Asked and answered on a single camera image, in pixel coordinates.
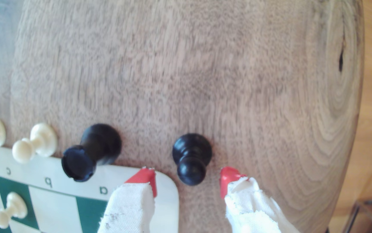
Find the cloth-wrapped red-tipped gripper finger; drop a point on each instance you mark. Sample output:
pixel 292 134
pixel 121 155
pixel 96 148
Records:
pixel 130 210
pixel 254 210

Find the black chess pawn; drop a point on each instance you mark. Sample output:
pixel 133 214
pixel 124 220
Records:
pixel 190 155

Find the green and cream chess board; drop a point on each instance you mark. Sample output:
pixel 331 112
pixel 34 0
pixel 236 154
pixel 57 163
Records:
pixel 59 200

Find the black chess rook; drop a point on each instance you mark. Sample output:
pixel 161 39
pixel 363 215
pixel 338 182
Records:
pixel 98 142

